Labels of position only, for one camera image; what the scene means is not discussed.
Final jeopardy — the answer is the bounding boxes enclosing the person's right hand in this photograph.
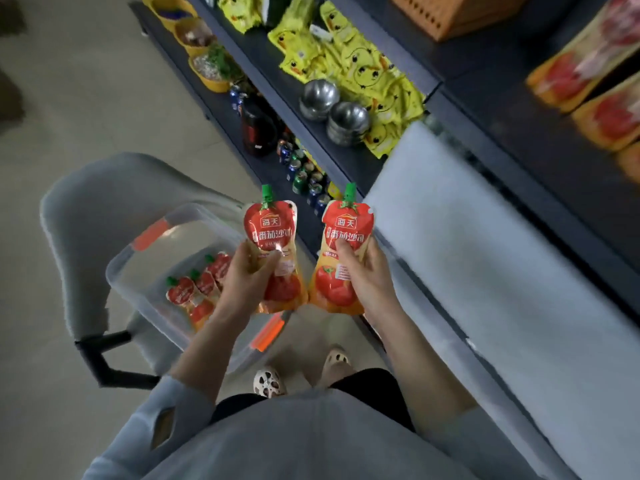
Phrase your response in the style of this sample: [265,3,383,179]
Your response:
[334,240,401,328]

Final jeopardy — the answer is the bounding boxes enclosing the person's left hand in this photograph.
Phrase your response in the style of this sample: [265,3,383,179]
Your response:
[218,239,284,321]

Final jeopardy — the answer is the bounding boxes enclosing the red ketchup pouch green cap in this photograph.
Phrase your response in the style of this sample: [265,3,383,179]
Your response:
[243,184,309,315]
[571,75,640,152]
[525,0,640,114]
[166,276,217,331]
[308,182,375,316]
[204,252,234,290]
[189,269,222,298]

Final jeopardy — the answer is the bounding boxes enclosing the person's right forearm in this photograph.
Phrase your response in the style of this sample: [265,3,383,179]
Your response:
[371,315,479,438]

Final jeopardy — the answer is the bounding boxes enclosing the person's left forearm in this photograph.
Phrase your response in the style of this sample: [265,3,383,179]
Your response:
[167,304,253,411]

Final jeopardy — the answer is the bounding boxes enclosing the row of drink cans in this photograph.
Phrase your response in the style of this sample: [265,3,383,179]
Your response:
[276,137,335,217]

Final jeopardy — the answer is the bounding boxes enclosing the person's right beige slipper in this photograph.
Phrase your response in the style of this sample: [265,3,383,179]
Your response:
[321,347,354,386]

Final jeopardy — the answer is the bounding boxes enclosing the person's left patterned slipper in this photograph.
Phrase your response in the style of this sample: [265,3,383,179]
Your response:
[252,367,287,400]

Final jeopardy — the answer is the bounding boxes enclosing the clear storage box orange latches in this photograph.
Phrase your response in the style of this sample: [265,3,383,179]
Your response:
[104,203,294,376]

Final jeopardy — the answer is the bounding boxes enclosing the stack of steel bowls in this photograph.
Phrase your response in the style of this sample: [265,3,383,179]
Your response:
[327,101,372,147]
[299,79,341,122]

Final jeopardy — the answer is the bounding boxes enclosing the person's black shorts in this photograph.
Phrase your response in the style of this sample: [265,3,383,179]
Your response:
[209,368,417,434]

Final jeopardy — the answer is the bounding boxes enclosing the white foam sheet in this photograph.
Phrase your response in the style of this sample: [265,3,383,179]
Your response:
[364,120,640,480]

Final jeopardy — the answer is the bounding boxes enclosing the person's grey shirt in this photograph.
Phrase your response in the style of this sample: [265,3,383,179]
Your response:
[82,374,583,480]

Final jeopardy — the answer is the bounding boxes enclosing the grey chair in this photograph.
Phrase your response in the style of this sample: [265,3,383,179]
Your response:
[39,152,251,391]

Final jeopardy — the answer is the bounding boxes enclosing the pile of yellow snack packets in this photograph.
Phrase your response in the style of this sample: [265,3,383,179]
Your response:
[217,0,426,159]

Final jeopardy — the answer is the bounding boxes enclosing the yellow bowl with greens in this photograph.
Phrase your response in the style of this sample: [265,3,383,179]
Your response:
[188,44,244,94]

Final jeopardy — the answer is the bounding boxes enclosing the dark metal shelf unit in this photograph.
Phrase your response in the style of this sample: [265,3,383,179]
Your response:
[128,0,640,345]

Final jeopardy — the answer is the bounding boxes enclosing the orange perforated basket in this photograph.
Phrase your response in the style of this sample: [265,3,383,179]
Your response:
[388,0,532,42]

